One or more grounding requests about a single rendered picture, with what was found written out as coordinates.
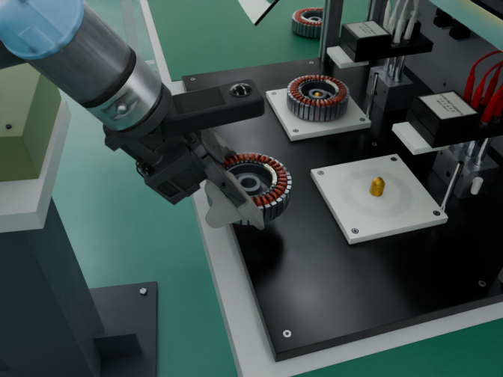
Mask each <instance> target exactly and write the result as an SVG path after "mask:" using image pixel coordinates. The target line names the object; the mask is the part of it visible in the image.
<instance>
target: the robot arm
mask: <svg viewBox="0 0 503 377"><path fill-rule="evenodd" d="M25 63H29V64H30V65H31V66H33V68H35V69H36V70H37V71H38V72H39V73H41V74H42V75H43V76H45V77H46V78H47V79H48V80H50V81H51V82H52V83H53V84H54V85H56V86H57V87H58V88H60V89H61V90H62V91H63V92H65V94H67V95H68V96H69V97H71V98H72V99H73V100H75V101H76V102H77V103H78V104H80V105H81V106H82V107H84V108H85V109H86V110H87V111H89V112H90V113H91V114H92V115H93V116H95V117H96V118H97V119H98V120H100V121H101V122H102V123H104V124H103V131H104V133H105V135H106V137H105V140H104V141H105V145H106V146H107V147H108V148H110V149H111V150H113V151H116V150H117V149H118V148H121V149H122V150H123V151H124V152H125V153H127V154H128V155H130V156H131V157H132V158H134V160H136V162H135V165H136V170H137V172H138V173H139V174H140V175H141V176H142V177H143V178H144V184H146V185H147V186H149V187H150V188H151V189H153V190H154V191H155V192H156V193H158V194H159V195H161V196H162V197H163V198H165V199H166V200H167V201H168V202H170V203H171V204H173V205H175V204H176V203H178V202H180V201H181V200H182V199H184V198H185V197H189V196H190V195H192V194H194V193H195V192H196V191H197V190H199V189H200V188H201V187H200V184H199V183H201V182H203V181H204V180H205V179H206V178H208V177H209V180H208V181H207V182H206V183H205V186H204V191H205V193H206V195H207V196H208V198H209V199H210V200H211V202H212V205H211V207H210V209H209V211H208V213H207V214H206V217H205V220H206V222H207V224H208V225H209V226H210V227H212V228H220V227H224V226H226V225H229V224H233V223H234V222H237V221H241V220H244V219H247V220H249V221H250V222H251V223H252V224H253V225H254V226H255V227H256V228H257V229H259V230H262V229H264V222H263V213H262V211H261V210H260V209H259V208H258V207H257V206H256V204H255V203H254V201H253V200H252V199H251V197H250V196H248V194H247V193H246V192H245V191H244V189H243V187H242V186H241V185H240V183H239V182H238V180H237V179H236V177H235V176H234V175H233V174H232V173H231V172H229V171H225V168H224V167H223V166H222V165H223V164H224V163H225V158H224V157H226V156H230V155H233V154H234V155H236V154H237V152H236V151H235V150H234V148H233V147H232V146H231V145H230V144H229V143H228V142H227V141H226V140H225V139H224V138H223V137H222V136H221V135H220V134H219V133H218V132H217V131H216V130H215V129H214V128H213V127H217V126H222V125H225V124H229V123H235V122H239V121H242V120H248V119H252V118H255V117H261V116H263V114H264V112H265V105H264V98H263V96H262V94H261V93H260V91H259V90H258V88H257V85H256V84H255V83H254V81H253V80H252V79H244V80H241V81H237V82H231V83H227V84H223V85H217V86H213V87H209V88H203V89H200V90H196V91H190V92H185V93H181V94H175V95H171V91H170V90H169V89H168V88H167V87H166V86H165V85H164V84H163V83H162V81H161V78H160V77H159V75H158V74H157V73H156V72H155V71H154V70H153V69H152V68H151V67H150V66H149V65H148V64H147V63H146V62H145V61H144V60H143V59H142V58H141V57H140V56H139V55H138V54H137V53H136V52H135V51H134V50H133V49H132V48H131V47H130V46H129V45H128V44H127V43H126V42H125V41H124V40H123V39H122V38H121V37H120V36H119V35H118V34H117V33H116V32H115V31H114V30H113V29H112V28H111V27H110V26H109V25H108V24H107V23H106V22H105V21H104V20H103V18H102V17H101V16H100V15H99V14H98V13H97V12H96V11H95V10H94V9H93V8H92V7H91V6H90V5H89V4H88V3H87V2H86V1H85V0H0V70H1V69H4V68H8V67H13V66H16V65H20V64H25ZM137 162H138V165H137ZM138 168H139V169H140V171H141V173H142V174H141V173H140V172H139V170H138ZM146 169H147V170H146ZM147 174H148V175H147Z"/></svg>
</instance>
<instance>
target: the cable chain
mask: <svg viewBox="0 0 503 377"><path fill-rule="evenodd" d="M436 15H437V16H436V17H434V21H433V24H434V25H436V26H437V27H438V28H440V29H441V30H445V29H450V31H449V36H450V37H452V38H453V39H455V40H456V41H457V42H462V41H468V40H478V39H480V37H479V36H478V35H476V34H475V33H471V31H470V30H469V28H467V27H466V26H465V25H463V24H462V23H461V22H459V21H457V20H456V19H453V18H452V16H450V15H449V14H447V13H446V12H444V11H443V10H442V9H440V8H439V7H438V8H437V9H436Z"/></svg>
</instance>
